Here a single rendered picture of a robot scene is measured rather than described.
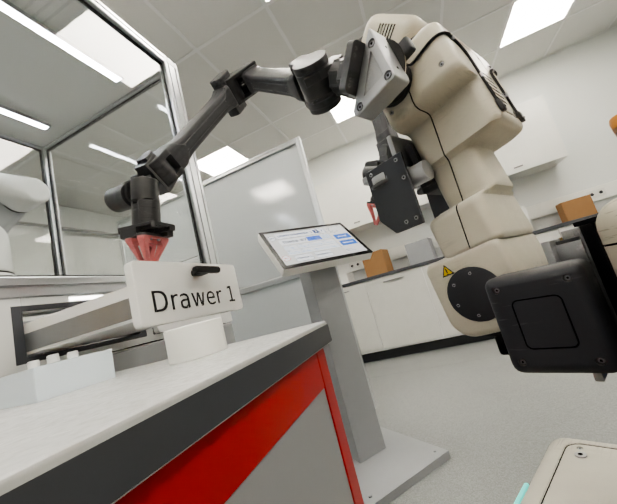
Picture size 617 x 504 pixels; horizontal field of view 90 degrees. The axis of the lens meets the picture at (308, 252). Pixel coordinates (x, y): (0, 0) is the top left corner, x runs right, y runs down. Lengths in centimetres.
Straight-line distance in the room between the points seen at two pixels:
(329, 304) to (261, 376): 131
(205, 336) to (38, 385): 19
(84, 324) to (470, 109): 81
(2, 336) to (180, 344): 48
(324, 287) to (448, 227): 99
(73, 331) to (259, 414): 50
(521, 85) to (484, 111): 412
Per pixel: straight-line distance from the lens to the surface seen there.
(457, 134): 71
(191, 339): 39
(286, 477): 31
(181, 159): 84
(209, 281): 70
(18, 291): 84
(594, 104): 487
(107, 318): 64
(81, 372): 49
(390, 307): 348
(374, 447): 173
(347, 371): 160
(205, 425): 21
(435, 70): 70
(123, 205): 81
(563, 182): 451
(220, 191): 280
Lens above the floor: 79
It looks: 9 degrees up
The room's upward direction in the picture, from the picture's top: 15 degrees counter-clockwise
